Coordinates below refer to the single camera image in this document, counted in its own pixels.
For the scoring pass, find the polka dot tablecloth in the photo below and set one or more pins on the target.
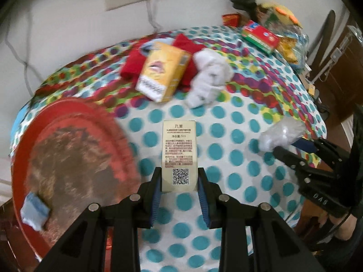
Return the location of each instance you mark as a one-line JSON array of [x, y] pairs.
[[241, 113]]

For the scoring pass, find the black device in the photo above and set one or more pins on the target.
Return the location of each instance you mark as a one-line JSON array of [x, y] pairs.
[[242, 1]]

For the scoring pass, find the yellow carton box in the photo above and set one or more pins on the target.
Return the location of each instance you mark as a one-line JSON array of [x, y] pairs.
[[163, 70]]

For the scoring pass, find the red and green box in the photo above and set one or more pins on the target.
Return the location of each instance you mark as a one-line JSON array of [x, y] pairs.
[[261, 36]]

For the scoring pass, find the pile of yellow snack bags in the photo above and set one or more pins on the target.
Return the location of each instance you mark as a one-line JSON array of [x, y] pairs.
[[289, 34]]

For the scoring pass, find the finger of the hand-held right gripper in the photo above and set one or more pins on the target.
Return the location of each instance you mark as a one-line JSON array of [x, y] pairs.
[[305, 146], [289, 158]]

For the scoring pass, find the red round tray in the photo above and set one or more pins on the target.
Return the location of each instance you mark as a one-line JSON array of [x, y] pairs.
[[71, 153]]

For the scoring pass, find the small red packet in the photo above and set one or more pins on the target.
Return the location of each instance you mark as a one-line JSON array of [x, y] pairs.
[[231, 19]]

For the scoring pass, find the person's right forearm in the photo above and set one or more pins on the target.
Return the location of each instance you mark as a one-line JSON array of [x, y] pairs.
[[347, 228]]

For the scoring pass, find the wooden cabinet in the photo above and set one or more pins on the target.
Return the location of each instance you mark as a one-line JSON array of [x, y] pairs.
[[337, 62]]

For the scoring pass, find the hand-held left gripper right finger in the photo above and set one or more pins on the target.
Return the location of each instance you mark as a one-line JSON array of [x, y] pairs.
[[204, 209]]

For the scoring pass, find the white sock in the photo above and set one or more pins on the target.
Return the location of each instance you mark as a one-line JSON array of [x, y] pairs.
[[211, 73]]

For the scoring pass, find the white plastic bag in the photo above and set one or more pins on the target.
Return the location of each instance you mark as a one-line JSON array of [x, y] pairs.
[[283, 134]]

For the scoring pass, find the small beige printed box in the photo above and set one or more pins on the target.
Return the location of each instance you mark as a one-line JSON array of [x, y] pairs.
[[179, 150]]

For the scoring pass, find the red sock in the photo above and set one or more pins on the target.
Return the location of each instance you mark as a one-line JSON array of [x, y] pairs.
[[189, 73], [132, 65]]

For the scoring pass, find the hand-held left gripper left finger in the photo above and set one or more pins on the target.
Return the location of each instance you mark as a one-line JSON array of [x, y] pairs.
[[155, 207]]

